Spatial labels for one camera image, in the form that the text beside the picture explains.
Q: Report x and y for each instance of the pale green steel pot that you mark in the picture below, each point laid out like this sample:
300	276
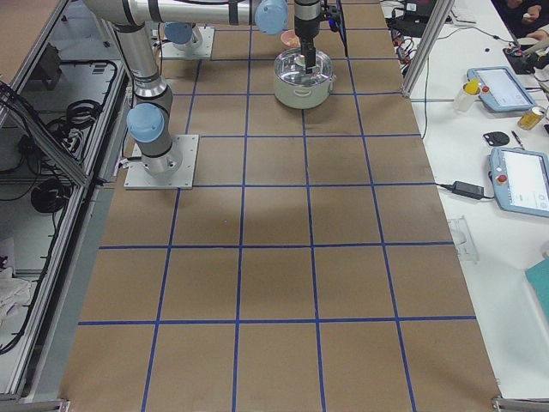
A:
294	87

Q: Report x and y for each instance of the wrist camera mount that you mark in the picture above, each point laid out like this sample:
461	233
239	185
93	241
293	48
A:
333	14

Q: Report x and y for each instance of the yellow banana in mug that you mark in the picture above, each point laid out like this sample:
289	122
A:
472	87

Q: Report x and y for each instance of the black power adapter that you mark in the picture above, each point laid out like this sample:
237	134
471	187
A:
464	189

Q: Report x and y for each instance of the aluminium frame post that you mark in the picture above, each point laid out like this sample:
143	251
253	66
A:
433	29

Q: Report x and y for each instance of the clear plastic holder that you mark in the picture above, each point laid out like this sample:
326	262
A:
463	240

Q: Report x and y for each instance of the near teach pendant tablet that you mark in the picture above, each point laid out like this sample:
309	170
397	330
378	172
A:
520	180

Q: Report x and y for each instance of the glass pot lid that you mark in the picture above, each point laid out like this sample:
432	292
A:
289	68

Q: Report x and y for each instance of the orange drink can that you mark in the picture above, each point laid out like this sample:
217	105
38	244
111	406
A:
531	117

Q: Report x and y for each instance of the teach pendant tablet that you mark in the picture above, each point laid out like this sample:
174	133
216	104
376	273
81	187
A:
506	93
520	180

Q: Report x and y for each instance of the far teach pendant tablet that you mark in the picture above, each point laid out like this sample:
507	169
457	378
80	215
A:
506	93

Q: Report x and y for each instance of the black round object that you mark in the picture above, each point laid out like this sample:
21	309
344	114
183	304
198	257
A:
496	138

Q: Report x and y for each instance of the white crumpled cloth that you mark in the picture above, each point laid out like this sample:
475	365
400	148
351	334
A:
16	294

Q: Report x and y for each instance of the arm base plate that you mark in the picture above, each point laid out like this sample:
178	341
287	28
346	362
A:
203	52
175	169

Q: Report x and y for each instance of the pink bowl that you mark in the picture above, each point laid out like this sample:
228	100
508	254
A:
286	36

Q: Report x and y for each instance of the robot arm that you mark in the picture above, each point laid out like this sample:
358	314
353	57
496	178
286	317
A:
148	121
184	36

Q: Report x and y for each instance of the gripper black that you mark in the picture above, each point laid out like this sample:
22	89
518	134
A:
304	25

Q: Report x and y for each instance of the teal book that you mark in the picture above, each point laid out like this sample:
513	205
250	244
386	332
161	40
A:
538	278

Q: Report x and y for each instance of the white mug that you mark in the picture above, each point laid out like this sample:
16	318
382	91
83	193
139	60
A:
463	102

